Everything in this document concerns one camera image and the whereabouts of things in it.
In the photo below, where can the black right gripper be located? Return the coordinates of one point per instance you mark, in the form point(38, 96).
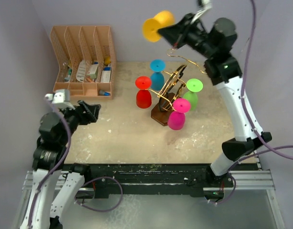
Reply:
point(177, 34)

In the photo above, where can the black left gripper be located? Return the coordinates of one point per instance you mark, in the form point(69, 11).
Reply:
point(90, 114)

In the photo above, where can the yellow wine glass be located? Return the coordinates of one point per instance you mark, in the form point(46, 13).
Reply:
point(152, 25)

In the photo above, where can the green wine glass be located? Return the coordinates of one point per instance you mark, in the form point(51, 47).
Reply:
point(193, 86)

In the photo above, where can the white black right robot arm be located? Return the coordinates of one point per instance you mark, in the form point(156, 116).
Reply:
point(225, 73)

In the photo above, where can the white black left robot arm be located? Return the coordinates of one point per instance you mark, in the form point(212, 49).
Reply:
point(45, 209)

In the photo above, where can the blue wine glass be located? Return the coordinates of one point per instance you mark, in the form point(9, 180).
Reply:
point(157, 78)

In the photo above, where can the red wine glass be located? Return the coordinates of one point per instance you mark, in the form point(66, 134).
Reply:
point(143, 96)

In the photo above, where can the magenta wine glass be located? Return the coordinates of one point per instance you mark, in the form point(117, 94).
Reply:
point(177, 118)

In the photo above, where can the blue grey battery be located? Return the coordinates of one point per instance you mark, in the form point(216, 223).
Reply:
point(104, 93)

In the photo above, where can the white ribbed bottle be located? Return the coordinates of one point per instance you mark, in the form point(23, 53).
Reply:
point(80, 75)

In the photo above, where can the white blue box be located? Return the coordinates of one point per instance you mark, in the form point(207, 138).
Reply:
point(106, 75)

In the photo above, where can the white red box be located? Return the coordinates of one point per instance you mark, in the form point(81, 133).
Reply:
point(92, 73)

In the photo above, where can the pink plastic file organizer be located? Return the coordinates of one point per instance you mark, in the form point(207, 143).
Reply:
point(87, 61)

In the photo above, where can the yellow object in organizer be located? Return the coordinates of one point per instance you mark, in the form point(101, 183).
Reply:
point(107, 61)

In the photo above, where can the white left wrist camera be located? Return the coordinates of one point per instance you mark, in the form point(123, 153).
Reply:
point(60, 99)

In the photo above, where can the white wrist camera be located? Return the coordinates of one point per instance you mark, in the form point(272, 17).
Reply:
point(204, 4)
point(60, 99)

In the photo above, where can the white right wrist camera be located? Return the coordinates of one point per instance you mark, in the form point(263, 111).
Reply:
point(204, 4)

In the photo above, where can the gold wire wine glass rack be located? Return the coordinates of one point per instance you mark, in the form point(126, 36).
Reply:
point(174, 88)

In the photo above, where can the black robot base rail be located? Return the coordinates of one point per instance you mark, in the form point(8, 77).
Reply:
point(153, 179)

